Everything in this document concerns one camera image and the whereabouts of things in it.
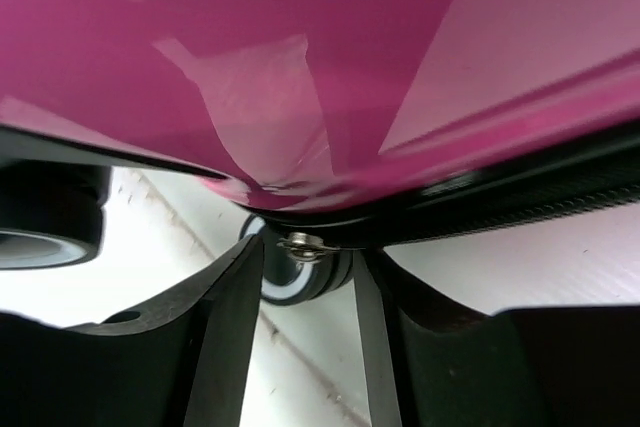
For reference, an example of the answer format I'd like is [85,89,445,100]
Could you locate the pink hard-shell suitcase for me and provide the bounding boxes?
[0,0,640,307]

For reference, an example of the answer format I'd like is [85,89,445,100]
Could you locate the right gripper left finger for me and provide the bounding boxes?
[1,236,264,426]

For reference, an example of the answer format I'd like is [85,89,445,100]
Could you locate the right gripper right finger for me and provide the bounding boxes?
[354,250,639,426]

